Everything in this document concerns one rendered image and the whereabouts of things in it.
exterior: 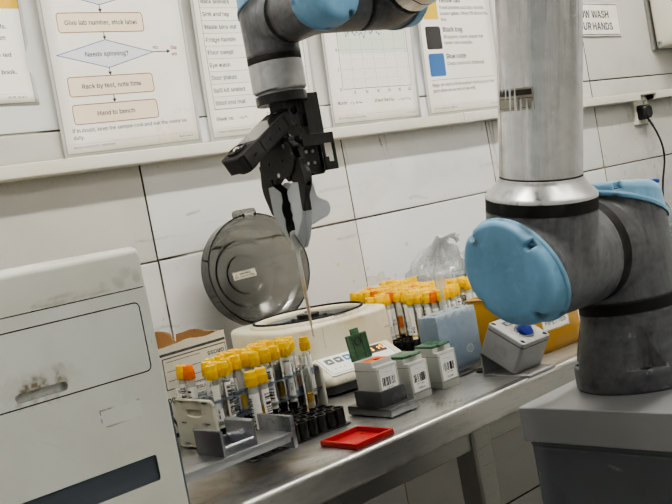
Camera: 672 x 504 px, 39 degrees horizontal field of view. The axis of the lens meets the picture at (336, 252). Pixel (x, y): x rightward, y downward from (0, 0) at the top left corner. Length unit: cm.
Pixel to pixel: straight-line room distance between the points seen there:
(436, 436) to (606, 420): 31
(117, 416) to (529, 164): 50
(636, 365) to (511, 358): 38
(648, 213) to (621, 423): 23
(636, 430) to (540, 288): 18
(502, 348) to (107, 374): 66
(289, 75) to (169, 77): 61
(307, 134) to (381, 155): 92
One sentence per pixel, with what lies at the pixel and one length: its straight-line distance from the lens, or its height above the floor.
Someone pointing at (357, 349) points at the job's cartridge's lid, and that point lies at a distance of 137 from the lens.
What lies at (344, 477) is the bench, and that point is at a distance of 117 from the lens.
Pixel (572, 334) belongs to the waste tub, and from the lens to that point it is 165.
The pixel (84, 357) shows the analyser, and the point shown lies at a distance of 101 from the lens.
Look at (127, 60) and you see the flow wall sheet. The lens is 183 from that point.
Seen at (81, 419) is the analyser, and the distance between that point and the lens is 101.
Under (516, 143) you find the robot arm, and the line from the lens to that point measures 97.
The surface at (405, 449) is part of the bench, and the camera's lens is 124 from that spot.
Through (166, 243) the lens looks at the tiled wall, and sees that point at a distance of 182.
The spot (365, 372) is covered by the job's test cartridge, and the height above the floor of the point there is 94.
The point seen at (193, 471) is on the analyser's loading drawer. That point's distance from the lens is 110.
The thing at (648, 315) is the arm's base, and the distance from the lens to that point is 109.
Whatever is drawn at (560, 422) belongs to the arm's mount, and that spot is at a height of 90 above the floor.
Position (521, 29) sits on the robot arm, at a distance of 96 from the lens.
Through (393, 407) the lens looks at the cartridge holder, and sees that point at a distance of 133.
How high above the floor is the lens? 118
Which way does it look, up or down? 3 degrees down
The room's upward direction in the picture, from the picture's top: 11 degrees counter-clockwise
